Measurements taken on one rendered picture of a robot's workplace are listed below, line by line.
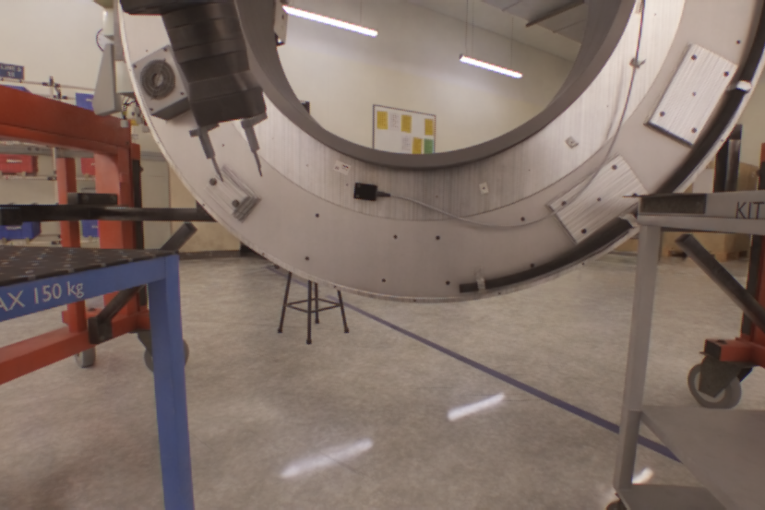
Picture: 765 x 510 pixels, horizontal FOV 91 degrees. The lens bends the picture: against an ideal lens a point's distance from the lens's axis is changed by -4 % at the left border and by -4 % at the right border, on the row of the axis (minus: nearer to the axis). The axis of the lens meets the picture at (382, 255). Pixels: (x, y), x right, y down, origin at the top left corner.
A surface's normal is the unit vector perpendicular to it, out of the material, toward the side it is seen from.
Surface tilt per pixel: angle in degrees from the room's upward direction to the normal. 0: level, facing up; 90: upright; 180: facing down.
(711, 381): 90
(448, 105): 90
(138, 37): 90
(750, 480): 0
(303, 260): 90
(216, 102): 114
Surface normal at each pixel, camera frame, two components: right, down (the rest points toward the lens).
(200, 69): -0.10, 0.63
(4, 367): 0.99, 0.03
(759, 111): -0.85, 0.05
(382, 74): 0.53, 0.11
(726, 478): 0.01, -0.99
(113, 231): -0.13, 0.11
